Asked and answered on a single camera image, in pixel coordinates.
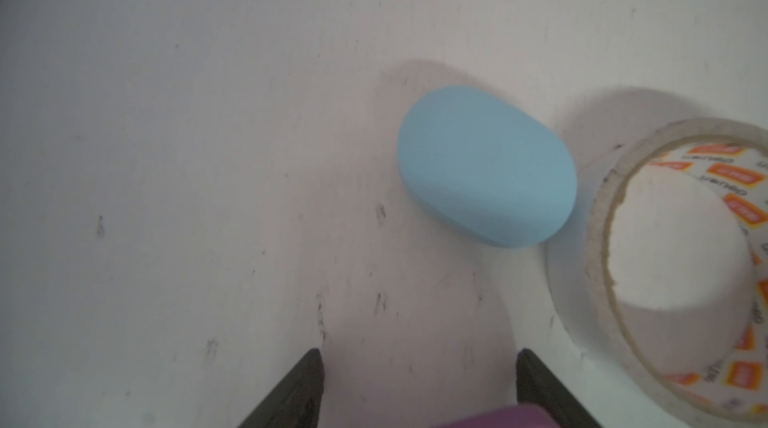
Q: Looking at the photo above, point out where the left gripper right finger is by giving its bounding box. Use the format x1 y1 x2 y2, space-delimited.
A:
515 348 602 428

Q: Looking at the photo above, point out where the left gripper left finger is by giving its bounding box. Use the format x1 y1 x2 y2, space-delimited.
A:
239 348 325 428

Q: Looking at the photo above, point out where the black phone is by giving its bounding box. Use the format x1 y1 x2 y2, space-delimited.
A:
439 403 561 428

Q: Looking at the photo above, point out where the light blue round disc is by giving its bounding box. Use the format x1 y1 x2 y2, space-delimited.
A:
397 86 577 248

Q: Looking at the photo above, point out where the pink ring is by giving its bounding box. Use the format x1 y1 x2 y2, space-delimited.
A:
544 117 768 426

